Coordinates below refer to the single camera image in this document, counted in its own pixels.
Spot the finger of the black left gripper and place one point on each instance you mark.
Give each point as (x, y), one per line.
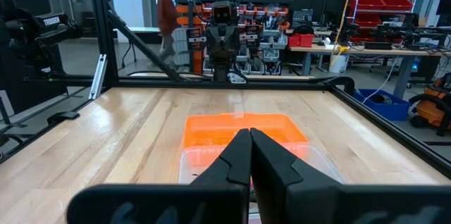
(227, 52)
(219, 52)

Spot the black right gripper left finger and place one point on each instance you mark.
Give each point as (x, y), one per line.
(225, 181)

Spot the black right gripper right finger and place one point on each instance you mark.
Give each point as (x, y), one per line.
(278, 181)

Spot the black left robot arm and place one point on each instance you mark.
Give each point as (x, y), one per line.
(223, 73)

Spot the clear plastic supply box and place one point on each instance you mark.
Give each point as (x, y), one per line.
(327, 167)

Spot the white drawer unit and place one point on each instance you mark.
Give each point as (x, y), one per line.
(181, 46)

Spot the parts rack with orange bins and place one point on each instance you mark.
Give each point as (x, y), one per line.
(267, 41)

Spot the person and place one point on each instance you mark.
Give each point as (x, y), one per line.
(167, 12)

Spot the red plastic bin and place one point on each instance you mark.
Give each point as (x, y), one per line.
(306, 40)
(294, 41)

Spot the white folding table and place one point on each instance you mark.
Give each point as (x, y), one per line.
(141, 30)

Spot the white bucket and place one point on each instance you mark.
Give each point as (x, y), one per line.
(339, 62)

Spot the blue plastic tote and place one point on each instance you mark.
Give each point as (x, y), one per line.
(384, 107)

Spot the long wooden workbench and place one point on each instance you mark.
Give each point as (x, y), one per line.
(370, 51)

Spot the white rack with red bins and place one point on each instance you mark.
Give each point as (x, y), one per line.
(380, 4)

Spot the black lab equipment cluster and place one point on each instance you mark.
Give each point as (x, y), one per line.
(387, 35)

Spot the orange shop vacuum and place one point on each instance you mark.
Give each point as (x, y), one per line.
(435, 111)

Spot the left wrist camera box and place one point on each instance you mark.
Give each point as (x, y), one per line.
(222, 12)

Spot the black aluminium table frame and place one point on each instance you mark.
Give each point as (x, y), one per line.
(246, 84)

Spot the black curved corner bracket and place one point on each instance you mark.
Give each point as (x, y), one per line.
(343, 81)

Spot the silver angle bracket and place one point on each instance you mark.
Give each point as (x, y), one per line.
(97, 76)

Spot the black frame foot bracket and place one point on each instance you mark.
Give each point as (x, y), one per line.
(63, 116)

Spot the dark wall screen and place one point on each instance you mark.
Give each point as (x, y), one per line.
(444, 5)

